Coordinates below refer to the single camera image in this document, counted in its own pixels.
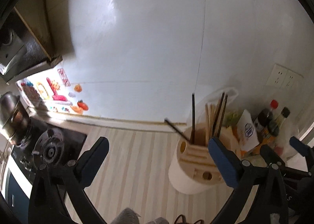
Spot steel steamer pot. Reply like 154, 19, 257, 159
1, 91, 31, 145

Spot white plastic bag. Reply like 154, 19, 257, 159
195, 87, 239, 124

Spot white wall socket panel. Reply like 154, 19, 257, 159
266, 64, 303, 90

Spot dark chopstick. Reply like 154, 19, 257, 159
215, 94, 228, 138

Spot colourful wall stickers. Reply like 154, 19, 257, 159
16, 68, 89, 115

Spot striped cat table mat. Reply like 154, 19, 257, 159
62, 122, 232, 223

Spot black gas stove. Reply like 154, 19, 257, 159
11, 118, 87, 184

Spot black range hood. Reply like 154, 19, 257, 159
1, 8, 62, 84

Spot dark soy sauce bottle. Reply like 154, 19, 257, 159
254, 99, 278, 143

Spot white paper packet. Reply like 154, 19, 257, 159
237, 109, 259, 152

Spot blue kitchen cabinet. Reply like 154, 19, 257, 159
5, 168, 31, 223

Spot cream cylindrical utensil holder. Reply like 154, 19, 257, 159
168, 123, 241, 195

